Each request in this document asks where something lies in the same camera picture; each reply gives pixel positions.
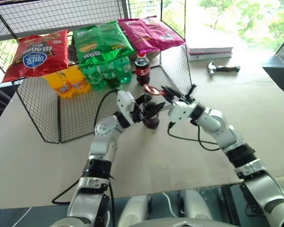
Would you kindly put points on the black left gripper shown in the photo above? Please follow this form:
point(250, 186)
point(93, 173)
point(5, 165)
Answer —
point(137, 114)

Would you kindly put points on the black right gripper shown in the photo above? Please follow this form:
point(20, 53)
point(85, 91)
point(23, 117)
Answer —
point(185, 98)

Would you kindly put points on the glass cola bottle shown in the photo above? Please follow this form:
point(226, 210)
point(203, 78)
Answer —
point(152, 121)

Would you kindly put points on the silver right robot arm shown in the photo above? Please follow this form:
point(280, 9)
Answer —
point(227, 134)

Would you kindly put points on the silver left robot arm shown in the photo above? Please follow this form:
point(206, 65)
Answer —
point(101, 142)

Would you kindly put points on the green plastic soda bottle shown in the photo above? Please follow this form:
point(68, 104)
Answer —
point(92, 78)
point(110, 73)
point(125, 71)

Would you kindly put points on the orange plastic soda bottle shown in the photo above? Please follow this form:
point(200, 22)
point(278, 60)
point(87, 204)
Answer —
point(61, 87)
point(79, 82)

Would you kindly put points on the white book magenta cover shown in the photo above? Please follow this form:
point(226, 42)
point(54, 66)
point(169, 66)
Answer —
point(210, 49)

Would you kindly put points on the magenta chip bag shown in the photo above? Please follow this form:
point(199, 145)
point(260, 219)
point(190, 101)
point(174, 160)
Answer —
point(135, 35)
point(163, 33)

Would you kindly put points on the green chip bag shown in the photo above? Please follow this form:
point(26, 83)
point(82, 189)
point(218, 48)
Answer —
point(101, 42)

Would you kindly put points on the silver left robot leg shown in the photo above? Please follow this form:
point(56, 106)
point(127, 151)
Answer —
point(135, 210)

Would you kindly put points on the silver robot leg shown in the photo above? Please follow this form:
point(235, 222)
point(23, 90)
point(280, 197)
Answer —
point(197, 205)
point(135, 210)

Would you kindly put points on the dark side table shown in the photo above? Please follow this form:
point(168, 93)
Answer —
point(281, 80)

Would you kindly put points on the silver right robot leg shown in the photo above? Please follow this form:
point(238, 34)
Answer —
point(197, 205)

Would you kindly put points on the red chip bag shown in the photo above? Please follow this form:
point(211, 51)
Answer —
point(38, 56)

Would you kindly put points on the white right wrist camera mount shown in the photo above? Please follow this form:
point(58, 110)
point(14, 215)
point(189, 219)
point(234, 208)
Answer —
point(180, 112)

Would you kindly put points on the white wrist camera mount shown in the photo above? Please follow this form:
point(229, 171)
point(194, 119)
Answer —
point(180, 112)
point(124, 101)

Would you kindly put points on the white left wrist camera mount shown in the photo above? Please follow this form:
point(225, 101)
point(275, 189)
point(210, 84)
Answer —
point(124, 101)

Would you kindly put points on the black metal table frame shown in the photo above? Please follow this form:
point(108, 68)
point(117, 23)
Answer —
point(229, 208)

